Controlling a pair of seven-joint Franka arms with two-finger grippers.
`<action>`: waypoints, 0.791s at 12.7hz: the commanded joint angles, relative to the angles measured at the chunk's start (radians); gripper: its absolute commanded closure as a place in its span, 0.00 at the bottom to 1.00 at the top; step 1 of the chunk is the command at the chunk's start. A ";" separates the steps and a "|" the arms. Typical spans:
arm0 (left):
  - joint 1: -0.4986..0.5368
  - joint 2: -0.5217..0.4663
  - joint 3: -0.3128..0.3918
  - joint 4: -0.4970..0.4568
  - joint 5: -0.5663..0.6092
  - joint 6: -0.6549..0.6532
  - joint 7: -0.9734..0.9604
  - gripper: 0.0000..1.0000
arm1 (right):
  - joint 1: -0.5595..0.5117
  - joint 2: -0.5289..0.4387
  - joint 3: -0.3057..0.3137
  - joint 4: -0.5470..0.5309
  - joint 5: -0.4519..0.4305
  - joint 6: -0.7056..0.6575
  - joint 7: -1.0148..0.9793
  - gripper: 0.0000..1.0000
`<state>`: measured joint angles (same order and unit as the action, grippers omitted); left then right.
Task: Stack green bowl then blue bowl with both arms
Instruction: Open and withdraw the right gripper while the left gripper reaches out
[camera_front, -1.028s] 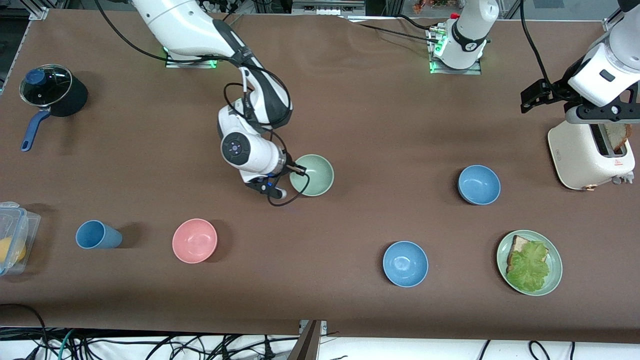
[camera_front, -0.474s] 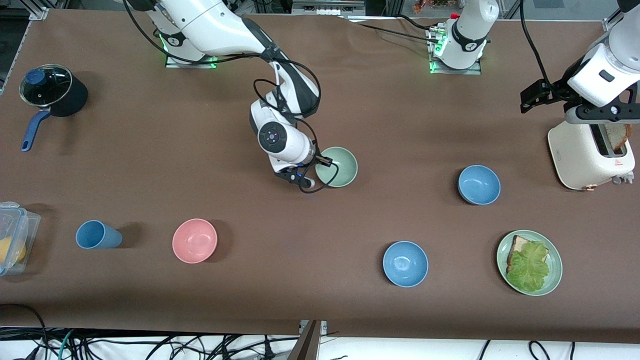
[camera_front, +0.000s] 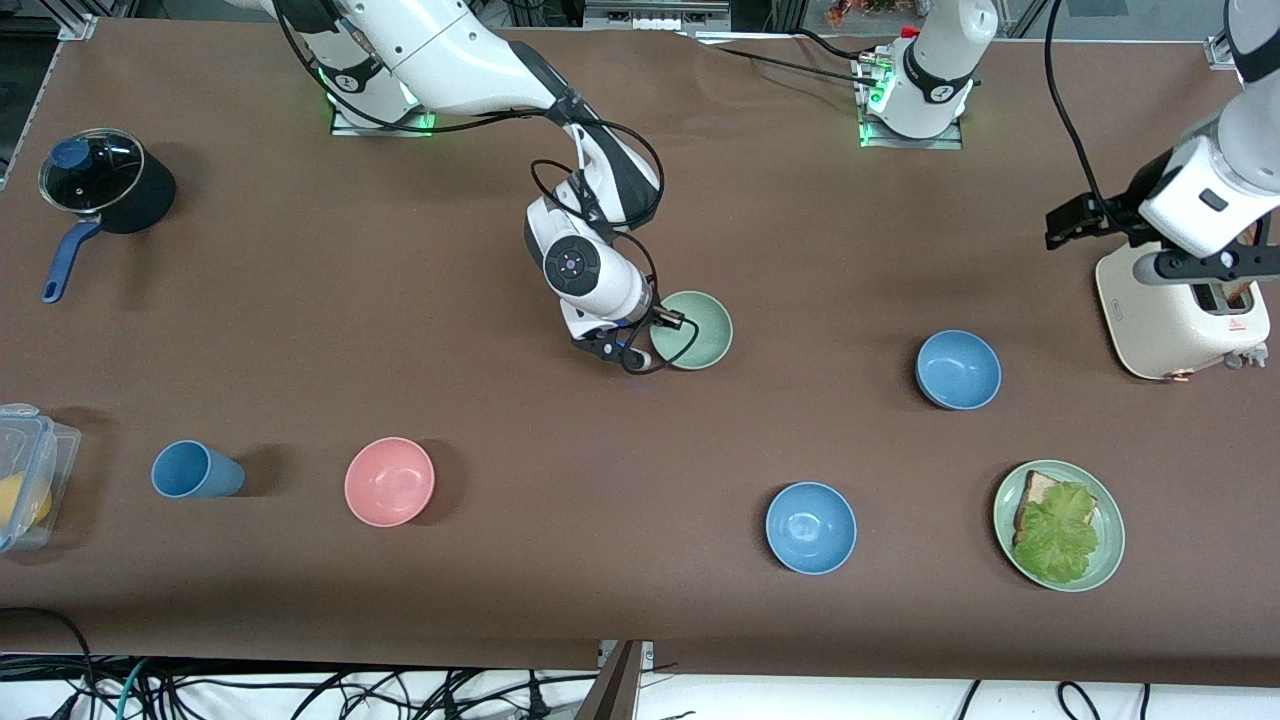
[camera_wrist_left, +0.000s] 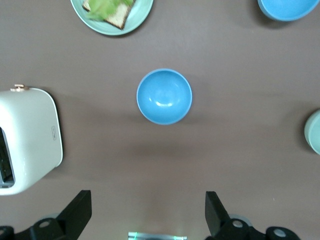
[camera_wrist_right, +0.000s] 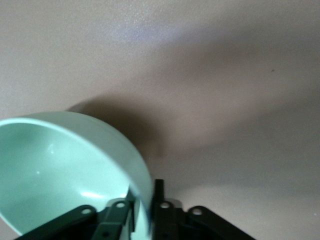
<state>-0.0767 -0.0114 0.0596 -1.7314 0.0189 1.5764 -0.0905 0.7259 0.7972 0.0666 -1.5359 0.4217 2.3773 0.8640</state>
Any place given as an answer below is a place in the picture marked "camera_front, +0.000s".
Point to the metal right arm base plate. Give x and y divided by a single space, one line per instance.
345 122

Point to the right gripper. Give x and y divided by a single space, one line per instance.
652 317

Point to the yellow fruit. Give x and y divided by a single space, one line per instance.
25 500

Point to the metal table leg profile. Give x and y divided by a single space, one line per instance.
620 685

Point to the light bread slice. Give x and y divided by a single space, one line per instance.
1035 490

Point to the glass lid with blue knob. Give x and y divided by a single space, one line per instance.
95 170

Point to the blue bowl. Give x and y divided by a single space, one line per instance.
810 528
958 370

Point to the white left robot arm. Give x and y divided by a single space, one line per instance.
935 60

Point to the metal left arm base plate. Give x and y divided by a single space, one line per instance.
870 135

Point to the clear plastic container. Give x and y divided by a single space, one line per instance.
35 440

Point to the green lettuce leaf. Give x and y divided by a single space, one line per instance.
1060 535

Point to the green bowl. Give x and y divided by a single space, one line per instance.
700 335

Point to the orange green background object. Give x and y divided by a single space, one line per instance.
870 10

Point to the blue cup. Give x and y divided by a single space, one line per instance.
190 470

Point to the brown table mat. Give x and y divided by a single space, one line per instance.
400 330

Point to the pink bowl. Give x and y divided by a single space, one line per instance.
389 482

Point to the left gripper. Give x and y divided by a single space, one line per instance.
1112 219

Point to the dark brown bread slice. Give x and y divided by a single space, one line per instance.
1238 293

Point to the cream white toaster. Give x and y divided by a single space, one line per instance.
1165 325

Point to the green plate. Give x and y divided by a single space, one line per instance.
1110 540

